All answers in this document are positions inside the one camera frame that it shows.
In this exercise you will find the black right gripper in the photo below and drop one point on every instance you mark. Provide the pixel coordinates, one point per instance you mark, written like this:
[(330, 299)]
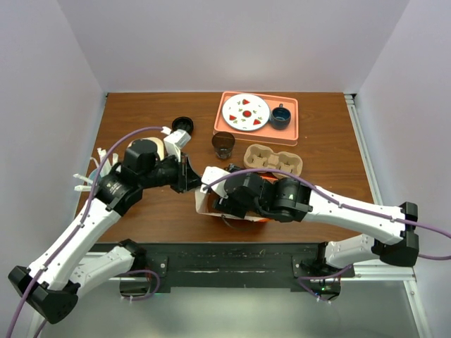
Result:
[(229, 205)]

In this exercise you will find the cream square bowl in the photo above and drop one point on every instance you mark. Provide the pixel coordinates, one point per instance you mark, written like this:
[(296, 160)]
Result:
[(159, 144)]

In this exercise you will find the light blue straw cup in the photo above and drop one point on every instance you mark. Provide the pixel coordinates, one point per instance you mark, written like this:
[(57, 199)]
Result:
[(93, 174)]

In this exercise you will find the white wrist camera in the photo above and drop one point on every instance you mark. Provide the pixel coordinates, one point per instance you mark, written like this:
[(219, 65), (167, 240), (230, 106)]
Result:
[(174, 141), (209, 176)]

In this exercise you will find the pink serving tray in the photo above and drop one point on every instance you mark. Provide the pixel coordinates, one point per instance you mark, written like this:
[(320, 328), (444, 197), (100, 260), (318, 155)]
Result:
[(266, 134)]

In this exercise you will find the dark blue ceramic mug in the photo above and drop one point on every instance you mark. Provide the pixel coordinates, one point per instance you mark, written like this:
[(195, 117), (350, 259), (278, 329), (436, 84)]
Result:
[(280, 117)]

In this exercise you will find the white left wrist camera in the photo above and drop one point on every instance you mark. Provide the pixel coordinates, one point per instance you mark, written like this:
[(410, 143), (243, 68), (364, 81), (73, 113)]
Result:
[(174, 141)]

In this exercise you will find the beige pulp cup carrier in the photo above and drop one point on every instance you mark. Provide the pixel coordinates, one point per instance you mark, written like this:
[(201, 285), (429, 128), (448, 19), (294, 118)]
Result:
[(260, 156)]

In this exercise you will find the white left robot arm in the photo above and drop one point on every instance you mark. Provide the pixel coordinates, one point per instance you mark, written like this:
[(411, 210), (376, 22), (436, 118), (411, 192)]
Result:
[(54, 282)]

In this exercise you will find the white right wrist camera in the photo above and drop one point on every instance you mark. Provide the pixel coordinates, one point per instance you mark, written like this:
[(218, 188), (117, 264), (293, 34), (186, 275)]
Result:
[(209, 176)]

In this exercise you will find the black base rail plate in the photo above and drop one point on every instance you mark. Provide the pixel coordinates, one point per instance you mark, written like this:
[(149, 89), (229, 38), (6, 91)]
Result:
[(233, 265)]

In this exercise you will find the orange paper bag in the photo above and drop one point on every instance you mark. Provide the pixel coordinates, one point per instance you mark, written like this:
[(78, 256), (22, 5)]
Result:
[(204, 198)]

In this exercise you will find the white watermelon pattern plate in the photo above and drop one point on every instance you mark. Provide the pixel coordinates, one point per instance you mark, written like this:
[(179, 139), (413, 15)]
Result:
[(245, 112)]

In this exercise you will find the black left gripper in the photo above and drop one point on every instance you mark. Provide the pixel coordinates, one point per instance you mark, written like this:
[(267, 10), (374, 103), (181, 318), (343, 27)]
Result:
[(187, 179)]

